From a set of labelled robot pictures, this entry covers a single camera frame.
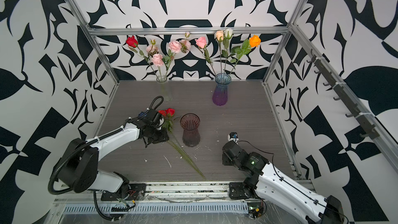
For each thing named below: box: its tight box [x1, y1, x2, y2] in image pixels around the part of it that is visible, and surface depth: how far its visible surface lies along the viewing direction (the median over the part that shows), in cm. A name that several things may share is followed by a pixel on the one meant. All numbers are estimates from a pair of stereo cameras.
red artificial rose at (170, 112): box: [165, 107, 176, 120], surface depth 101 cm
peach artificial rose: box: [215, 30, 224, 77], surface depth 86 cm
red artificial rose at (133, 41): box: [125, 35, 162, 83], surface depth 84 cm
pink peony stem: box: [161, 31, 192, 82], surface depth 89 cm
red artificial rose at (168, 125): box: [158, 109, 207, 180], surface depth 91 cm
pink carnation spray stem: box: [145, 38, 165, 82], surface depth 89 cm
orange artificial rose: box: [229, 34, 262, 77], surface depth 86 cm
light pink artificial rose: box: [195, 36, 217, 77], surface depth 83 cm
